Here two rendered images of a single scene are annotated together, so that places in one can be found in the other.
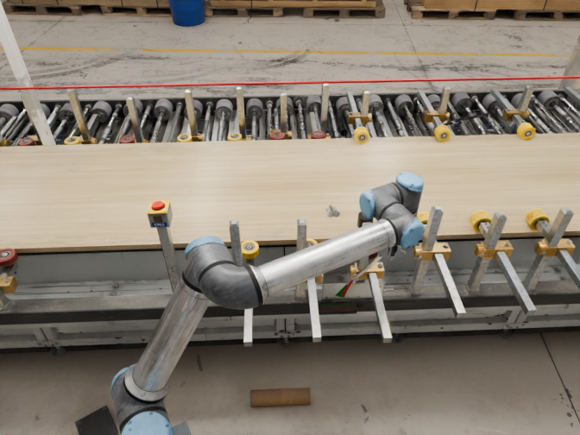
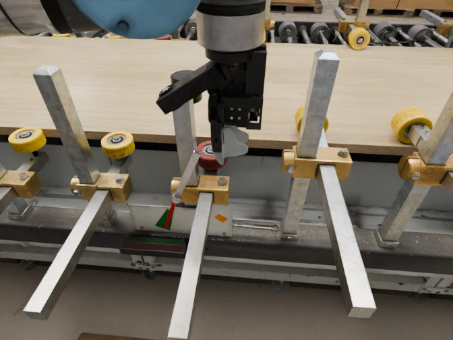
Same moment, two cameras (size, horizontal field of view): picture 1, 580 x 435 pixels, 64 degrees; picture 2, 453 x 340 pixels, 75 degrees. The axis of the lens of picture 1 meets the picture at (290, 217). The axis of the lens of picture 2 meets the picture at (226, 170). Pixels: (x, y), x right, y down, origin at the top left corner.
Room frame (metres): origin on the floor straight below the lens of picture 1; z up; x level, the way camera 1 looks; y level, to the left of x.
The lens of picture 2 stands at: (0.80, -0.44, 1.34)
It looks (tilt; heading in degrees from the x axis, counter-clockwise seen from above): 40 degrees down; 8
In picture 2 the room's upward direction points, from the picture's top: straight up
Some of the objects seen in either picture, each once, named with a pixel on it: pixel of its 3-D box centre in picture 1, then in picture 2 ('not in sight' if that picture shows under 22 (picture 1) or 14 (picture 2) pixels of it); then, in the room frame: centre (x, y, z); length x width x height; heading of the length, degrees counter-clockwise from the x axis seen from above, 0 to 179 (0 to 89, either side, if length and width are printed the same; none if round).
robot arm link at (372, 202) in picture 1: (381, 202); not in sight; (1.16, -0.30, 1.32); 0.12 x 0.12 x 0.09; 27
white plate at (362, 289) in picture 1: (352, 291); (180, 220); (1.27, -0.26, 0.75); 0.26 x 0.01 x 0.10; 93
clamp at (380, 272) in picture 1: (366, 270); (201, 188); (1.30, -0.32, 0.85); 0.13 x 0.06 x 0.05; 93
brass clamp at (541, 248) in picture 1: (553, 248); not in sight; (1.33, -1.07, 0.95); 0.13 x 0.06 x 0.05; 93
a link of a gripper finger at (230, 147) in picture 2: (397, 253); (230, 148); (1.20, -0.40, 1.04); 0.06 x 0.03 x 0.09; 93
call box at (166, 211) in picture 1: (160, 214); not in sight; (1.26, 0.47, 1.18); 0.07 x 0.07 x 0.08; 3
